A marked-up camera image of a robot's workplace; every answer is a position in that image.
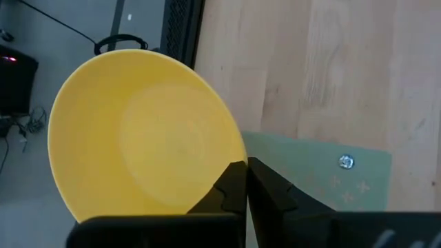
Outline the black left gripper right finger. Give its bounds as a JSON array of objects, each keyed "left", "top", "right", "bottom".
[{"left": 246, "top": 156, "right": 335, "bottom": 248}]

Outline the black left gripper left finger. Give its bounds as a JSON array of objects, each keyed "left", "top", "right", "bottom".
[{"left": 187, "top": 160, "right": 249, "bottom": 216}]

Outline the yellow plastic mini bowl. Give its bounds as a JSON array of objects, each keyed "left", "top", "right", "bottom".
[{"left": 47, "top": 48, "right": 248, "bottom": 224}]

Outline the green dish mat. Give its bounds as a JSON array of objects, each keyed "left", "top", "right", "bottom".
[{"left": 240, "top": 130, "right": 393, "bottom": 213}]

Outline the silver screw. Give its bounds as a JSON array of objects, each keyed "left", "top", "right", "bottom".
[{"left": 338, "top": 154, "right": 355, "bottom": 170}]

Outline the black perforated metal box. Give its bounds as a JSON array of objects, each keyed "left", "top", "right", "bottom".
[{"left": 160, "top": 0, "right": 207, "bottom": 70}]

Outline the black floor tape strip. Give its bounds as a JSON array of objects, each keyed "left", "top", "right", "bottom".
[{"left": 106, "top": 0, "right": 127, "bottom": 52}]

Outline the black box with red light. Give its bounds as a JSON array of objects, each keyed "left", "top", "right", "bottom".
[{"left": 0, "top": 43, "right": 39, "bottom": 116}]

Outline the black coiled floor cable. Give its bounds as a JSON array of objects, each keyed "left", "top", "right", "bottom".
[{"left": 17, "top": 0, "right": 149, "bottom": 56}]

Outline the black tangled cable bundle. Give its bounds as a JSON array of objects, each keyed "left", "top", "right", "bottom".
[{"left": 0, "top": 105, "right": 48, "bottom": 173}]

